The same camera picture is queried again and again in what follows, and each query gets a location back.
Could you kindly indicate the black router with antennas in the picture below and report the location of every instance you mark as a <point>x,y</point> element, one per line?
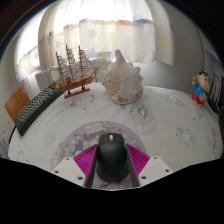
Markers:
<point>218,100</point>

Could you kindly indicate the white printed tablecloth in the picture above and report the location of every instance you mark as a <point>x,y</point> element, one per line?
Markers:
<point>166,126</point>

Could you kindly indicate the orange wooden chair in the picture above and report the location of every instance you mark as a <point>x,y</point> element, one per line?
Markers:
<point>16,102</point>

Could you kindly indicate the sheer white star-print curtain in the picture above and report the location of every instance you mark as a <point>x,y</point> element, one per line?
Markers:
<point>110,33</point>

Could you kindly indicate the black computer mouse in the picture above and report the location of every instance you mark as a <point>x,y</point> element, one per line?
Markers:
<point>112,156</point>

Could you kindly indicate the large white conch shell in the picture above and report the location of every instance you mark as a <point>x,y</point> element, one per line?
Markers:
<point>122,83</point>

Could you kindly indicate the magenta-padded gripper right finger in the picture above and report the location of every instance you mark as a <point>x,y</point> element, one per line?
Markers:
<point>140,161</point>

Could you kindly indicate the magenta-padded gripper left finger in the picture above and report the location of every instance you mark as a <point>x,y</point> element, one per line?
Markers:
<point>83,161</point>

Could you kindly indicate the wooden model sailing ship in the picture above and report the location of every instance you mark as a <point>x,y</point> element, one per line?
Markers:
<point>74,81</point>

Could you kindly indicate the black computer keyboard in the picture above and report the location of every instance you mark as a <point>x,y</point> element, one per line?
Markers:
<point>33,108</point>

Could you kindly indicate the cartoon boy figurine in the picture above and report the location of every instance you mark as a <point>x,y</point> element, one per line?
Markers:
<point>201,88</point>

